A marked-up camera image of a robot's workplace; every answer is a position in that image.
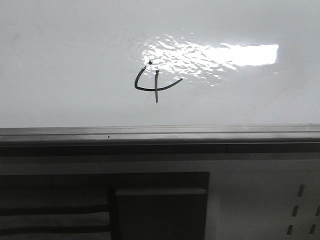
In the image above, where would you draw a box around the white whiteboard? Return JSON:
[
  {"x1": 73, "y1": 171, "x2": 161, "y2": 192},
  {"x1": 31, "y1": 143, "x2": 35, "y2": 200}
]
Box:
[{"x1": 0, "y1": 0, "x2": 320, "y2": 128}]

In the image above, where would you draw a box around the dark cabinet panel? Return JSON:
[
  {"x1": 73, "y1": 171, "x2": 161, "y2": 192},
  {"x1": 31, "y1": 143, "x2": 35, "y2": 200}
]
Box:
[{"x1": 0, "y1": 172, "x2": 209, "y2": 240}]

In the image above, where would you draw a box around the white perforated metal panel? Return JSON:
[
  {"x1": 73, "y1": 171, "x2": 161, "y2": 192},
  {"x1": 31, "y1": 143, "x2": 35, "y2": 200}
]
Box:
[{"x1": 205, "y1": 159, "x2": 320, "y2": 240}]

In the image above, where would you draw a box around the grey aluminium whiteboard frame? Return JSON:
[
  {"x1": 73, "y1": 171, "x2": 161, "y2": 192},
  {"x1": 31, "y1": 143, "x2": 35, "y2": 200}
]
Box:
[{"x1": 0, "y1": 124, "x2": 320, "y2": 157}]

